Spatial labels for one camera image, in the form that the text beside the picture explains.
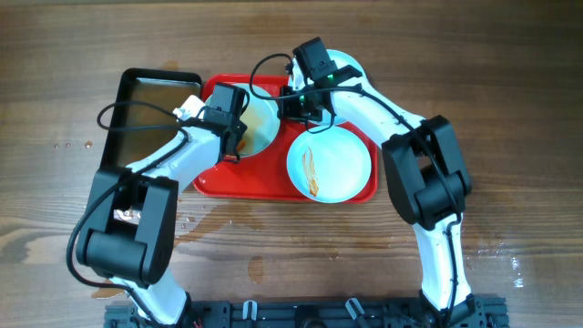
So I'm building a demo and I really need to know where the black water tray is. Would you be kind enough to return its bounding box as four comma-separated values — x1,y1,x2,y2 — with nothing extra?
100,68,202,168

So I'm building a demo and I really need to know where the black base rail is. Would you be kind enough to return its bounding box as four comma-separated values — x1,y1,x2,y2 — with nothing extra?
103,295,509,328

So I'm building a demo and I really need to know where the red plastic tray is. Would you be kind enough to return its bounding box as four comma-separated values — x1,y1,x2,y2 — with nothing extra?
192,74,379,203

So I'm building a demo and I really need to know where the stained white plate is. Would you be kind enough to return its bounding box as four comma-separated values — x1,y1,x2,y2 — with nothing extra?
205,83,281,158
286,127,373,203

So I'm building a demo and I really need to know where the orange sponge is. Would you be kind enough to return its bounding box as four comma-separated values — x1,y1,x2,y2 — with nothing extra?
236,139,247,154

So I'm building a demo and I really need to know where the left black cable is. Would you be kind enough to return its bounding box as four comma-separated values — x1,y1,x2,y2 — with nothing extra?
66,99,210,327

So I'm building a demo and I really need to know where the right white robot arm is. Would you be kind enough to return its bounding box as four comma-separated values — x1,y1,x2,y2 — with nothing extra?
281,84,472,323

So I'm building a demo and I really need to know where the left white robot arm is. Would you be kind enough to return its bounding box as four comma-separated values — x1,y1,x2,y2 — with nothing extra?
66,87,250,327

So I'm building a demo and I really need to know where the right black cable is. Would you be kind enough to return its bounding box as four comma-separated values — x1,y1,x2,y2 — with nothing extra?
248,53,464,327

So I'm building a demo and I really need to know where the black cable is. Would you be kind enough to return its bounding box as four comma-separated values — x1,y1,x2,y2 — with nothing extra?
66,99,210,327
248,53,464,327

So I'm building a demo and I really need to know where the top clean white plate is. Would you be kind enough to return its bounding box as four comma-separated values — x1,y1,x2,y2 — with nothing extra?
288,49,367,126

